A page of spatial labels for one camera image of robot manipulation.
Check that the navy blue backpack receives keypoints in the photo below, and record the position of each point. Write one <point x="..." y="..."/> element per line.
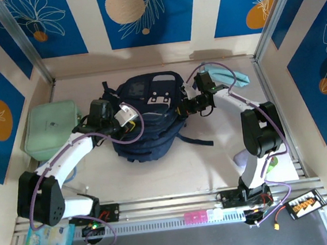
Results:
<point x="149" y="129"/>

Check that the light blue pencil case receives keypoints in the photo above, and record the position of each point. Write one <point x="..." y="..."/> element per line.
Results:
<point x="239" y="79"/>

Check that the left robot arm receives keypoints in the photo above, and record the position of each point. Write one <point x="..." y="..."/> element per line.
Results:
<point x="68" y="153"/>

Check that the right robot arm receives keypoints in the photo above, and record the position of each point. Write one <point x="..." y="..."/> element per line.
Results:
<point x="263" y="136"/>

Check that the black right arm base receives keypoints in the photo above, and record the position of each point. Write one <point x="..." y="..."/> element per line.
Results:
<point x="228" y="198"/>

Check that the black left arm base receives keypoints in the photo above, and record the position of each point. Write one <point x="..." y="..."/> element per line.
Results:
<point x="112" y="212"/>

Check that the mint green zip case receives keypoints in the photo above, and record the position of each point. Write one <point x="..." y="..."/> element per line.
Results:
<point x="48" y="130"/>

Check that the light blue stethoscope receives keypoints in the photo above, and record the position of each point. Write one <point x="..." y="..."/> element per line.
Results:
<point x="75" y="173"/>

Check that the pink pill box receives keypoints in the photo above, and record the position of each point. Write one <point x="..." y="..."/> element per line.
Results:
<point x="195" y="217"/>

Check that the white board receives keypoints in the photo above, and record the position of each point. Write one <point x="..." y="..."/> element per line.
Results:
<point x="287" y="171"/>

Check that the clear white pill box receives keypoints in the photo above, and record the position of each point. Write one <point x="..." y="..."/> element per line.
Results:
<point x="215" y="214"/>

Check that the blue wet wipes packet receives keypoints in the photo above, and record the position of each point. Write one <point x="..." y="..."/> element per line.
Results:
<point x="47" y="237"/>

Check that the yellow plug power lead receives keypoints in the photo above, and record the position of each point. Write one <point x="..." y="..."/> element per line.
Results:
<point x="275" y="227"/>

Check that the black orange charger board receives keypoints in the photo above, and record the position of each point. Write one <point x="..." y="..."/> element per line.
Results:
<point x="304" y="205"/>

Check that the aluminium side rail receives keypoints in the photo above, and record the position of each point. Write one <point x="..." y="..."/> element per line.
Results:
<point x="265" y="83"/>

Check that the aluminium mounting rail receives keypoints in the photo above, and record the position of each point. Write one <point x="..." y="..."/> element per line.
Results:
<point x="165" y="204"/>

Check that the aluminium frame post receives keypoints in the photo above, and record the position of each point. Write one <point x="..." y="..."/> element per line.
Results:
<point x="25" y="46"/>
<point x="275" y="16"/>

